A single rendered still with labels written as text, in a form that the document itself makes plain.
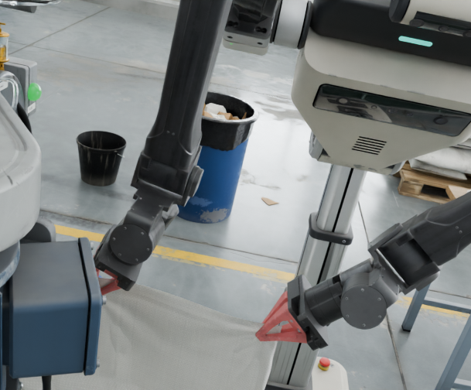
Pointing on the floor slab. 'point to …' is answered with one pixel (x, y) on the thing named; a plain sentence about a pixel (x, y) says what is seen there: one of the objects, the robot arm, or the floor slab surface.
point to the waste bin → (220, 159)
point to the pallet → (412, 185)
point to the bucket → (100, 156)
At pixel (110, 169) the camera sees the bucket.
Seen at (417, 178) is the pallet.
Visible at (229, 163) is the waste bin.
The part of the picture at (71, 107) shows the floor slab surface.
